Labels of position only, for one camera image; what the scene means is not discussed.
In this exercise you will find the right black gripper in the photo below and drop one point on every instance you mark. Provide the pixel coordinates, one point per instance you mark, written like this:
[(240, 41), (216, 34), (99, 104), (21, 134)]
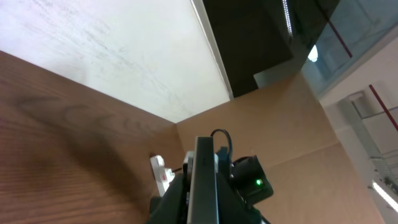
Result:
[(224, 163)]

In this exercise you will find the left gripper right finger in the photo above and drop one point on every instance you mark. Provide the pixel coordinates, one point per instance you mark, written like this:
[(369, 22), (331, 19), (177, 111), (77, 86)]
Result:
[(230, 208)]

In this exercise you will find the white power strip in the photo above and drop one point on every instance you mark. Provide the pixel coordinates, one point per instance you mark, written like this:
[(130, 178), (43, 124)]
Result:
[(163, 176)]

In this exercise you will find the bronze Galaxy smartphone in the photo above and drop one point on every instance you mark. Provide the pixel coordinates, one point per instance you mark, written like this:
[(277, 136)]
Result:
[(203, 202)]

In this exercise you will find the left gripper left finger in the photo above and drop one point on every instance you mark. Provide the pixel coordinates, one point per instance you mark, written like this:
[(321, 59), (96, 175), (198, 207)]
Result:
[(172, 208)]

